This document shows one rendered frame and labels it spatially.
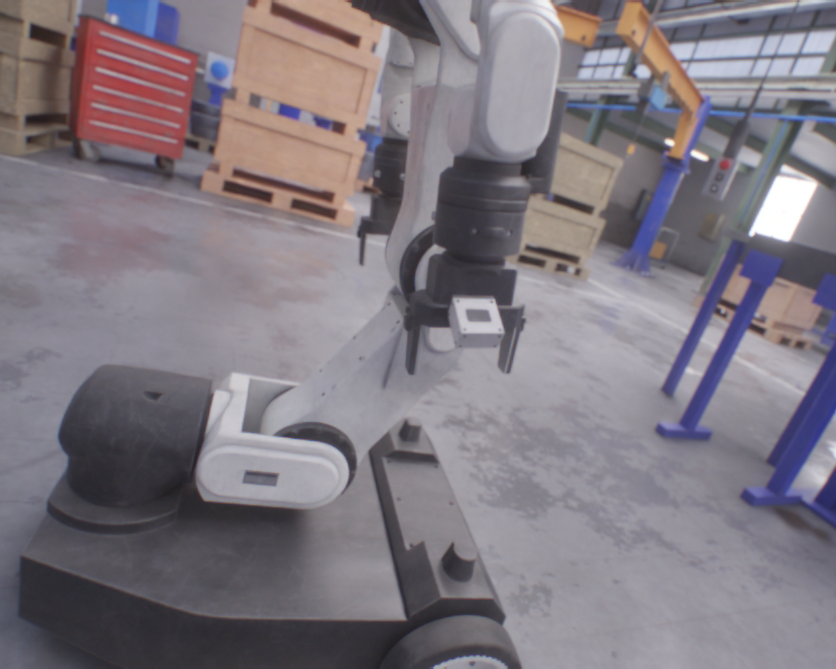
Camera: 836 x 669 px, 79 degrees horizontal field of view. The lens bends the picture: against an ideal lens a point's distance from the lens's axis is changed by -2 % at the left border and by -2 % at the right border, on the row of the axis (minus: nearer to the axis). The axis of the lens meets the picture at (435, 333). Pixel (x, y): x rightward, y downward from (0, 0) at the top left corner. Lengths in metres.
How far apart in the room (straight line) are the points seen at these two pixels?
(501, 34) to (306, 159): 4.09
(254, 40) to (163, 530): 3.99
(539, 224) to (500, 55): 5.14
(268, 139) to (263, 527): 3.86
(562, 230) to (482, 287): 5.29
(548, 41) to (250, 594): 0.70
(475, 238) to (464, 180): 0.05
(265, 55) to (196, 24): 9.26
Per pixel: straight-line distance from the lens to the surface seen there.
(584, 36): 7.48
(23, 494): 1.19
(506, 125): 0.47
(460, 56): 0.67
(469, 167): 0.50
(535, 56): 0.48
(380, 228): 0.93
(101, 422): 0.79
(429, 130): 0.68
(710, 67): 13.02
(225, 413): 0.79
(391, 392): 0.77
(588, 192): 5.94
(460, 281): 0.51
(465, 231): 0.49
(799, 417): 2.61
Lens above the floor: 0.74
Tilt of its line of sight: 18 degrees down
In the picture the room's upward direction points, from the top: 18 degrees clockwise
